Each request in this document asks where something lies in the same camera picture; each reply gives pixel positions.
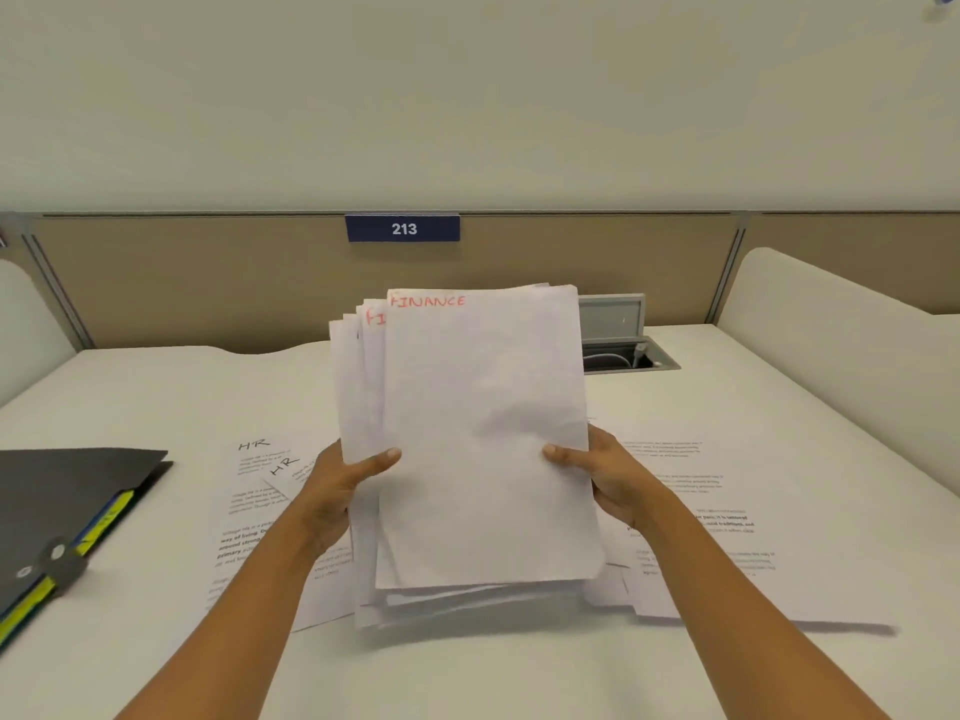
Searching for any blue desk number sign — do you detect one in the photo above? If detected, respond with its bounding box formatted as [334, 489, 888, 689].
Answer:
[345, 213, 462, 244]

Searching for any stack of white paper sheets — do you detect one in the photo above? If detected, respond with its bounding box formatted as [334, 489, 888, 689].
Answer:
[328, 283, 610, 631]

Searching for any person's left forearm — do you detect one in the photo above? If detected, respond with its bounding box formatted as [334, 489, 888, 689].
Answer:
[114, 509, 352, 720]

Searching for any large printed white paper sheet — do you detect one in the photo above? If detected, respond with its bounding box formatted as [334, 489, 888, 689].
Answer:
[600, 430, 898, 637]

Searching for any white cable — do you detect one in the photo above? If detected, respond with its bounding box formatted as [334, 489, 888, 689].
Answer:
[582, 341, 651, 373]

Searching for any dark grey expanding file folder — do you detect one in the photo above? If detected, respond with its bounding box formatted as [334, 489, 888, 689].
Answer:
[0, 446, 175, 653]

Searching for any person's right hand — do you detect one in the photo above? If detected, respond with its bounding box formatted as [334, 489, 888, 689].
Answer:
[542, 424, 666, 532]

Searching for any white curved side divider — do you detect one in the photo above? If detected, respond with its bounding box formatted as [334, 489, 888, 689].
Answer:
[716, 247, 960, 497]
[0, 258, 79, 407]

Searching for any small printed sheet handwritten heading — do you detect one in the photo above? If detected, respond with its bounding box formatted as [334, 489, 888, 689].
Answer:
[262, 446, 325, 503]

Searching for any person's right forearm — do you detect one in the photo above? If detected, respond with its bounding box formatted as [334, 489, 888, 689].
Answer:
[633, 490, 894, 720]

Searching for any beige desk partition panel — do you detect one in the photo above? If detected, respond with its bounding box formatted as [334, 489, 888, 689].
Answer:
[0, 211, 960, 352]

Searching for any printed sheet with handwritten heading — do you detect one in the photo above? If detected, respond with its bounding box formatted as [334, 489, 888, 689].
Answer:
[205, 433, 358, 634]

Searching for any person's left hand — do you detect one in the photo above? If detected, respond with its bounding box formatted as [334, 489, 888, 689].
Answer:
[289, 439, 403, 557]

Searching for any grey desk cable box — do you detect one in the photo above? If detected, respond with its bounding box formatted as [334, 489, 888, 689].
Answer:
[577, 293, 682, 376]

